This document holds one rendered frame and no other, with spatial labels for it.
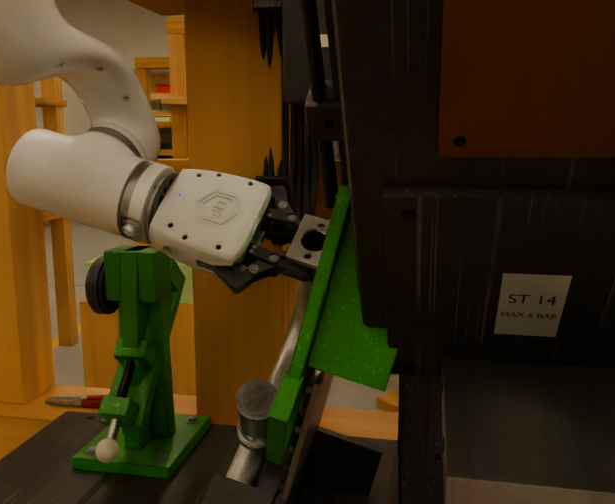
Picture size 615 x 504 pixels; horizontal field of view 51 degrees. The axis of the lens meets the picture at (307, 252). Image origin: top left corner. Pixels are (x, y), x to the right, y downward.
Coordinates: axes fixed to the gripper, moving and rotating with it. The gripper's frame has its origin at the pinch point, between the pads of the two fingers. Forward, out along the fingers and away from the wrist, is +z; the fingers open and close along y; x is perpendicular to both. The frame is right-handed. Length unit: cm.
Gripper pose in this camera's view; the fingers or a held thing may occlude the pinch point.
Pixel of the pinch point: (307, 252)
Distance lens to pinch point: 63.9
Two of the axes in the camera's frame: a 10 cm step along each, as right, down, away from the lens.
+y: 3.2, -7.8, 5.3
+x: -0.5, 5.5, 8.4
